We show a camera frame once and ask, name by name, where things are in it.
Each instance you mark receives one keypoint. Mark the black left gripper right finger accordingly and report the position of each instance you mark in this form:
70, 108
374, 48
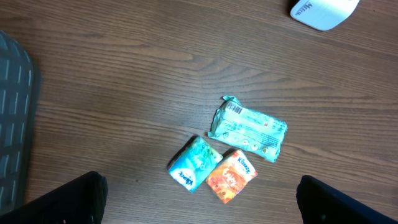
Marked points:
320, 203

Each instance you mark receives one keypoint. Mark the orange Kleenex tissue pack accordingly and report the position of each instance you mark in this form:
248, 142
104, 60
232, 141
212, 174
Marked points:
231, 176

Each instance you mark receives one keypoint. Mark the dark grey plastic basket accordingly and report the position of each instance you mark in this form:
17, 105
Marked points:
17, 77

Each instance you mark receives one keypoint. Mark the white barcode scanner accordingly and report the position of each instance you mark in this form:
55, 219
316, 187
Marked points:
323, 14

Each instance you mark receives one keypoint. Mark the teal wet wipes pack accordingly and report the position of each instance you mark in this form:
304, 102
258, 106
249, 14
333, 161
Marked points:
248, 129

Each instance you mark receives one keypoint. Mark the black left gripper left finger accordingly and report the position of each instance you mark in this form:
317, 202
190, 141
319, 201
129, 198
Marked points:
82, 200

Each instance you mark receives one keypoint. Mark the blue-green tissue pack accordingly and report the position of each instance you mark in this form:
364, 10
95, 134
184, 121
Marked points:
197, 160

